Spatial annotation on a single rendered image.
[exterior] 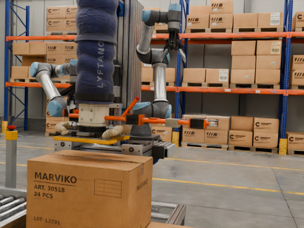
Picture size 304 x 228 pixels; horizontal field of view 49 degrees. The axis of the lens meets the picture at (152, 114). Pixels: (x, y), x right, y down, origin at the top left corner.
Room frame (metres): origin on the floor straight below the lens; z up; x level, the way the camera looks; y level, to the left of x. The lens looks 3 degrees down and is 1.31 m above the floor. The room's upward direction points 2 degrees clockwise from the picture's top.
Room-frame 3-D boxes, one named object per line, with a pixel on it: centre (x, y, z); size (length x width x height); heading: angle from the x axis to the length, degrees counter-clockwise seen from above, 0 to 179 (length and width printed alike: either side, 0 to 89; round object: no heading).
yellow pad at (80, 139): (1.80, 0.36, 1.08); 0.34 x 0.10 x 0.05; 73
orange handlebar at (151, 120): (1.95, 0.11, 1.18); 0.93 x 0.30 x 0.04; 73
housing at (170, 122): (1.76, -0.11, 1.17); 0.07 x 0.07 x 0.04; 73
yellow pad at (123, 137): (1.99, 0.30, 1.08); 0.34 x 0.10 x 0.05; 73
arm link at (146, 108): (2.31, 0.07, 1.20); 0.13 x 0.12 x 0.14; 101
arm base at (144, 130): (2.31, 0.07, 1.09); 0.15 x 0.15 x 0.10
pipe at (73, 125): (1.89, 0.33, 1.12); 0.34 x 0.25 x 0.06; 73
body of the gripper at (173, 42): (2.03, -0.11, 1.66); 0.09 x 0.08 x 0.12; 165
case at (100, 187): (1.90, 0.33, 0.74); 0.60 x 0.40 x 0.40; 73
